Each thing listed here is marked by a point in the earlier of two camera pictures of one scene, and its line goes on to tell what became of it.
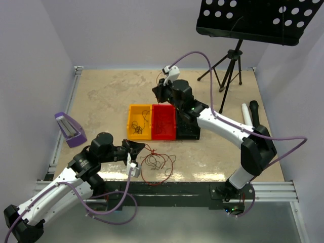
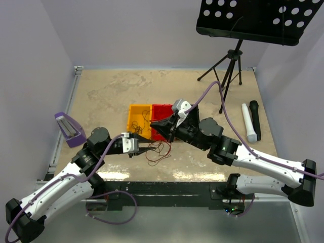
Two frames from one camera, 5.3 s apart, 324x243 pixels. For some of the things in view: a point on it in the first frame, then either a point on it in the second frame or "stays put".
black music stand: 280,22 stays put
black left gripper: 132,148 to 142,150
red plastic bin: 163,122 stays put
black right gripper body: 165,94 to 186,132
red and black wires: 156,168 to 159,149
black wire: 137,129 stays put
